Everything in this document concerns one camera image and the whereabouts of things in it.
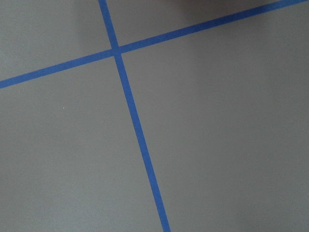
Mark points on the blue tape grid lines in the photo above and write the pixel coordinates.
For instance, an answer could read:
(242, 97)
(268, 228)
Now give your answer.
(154, 115)

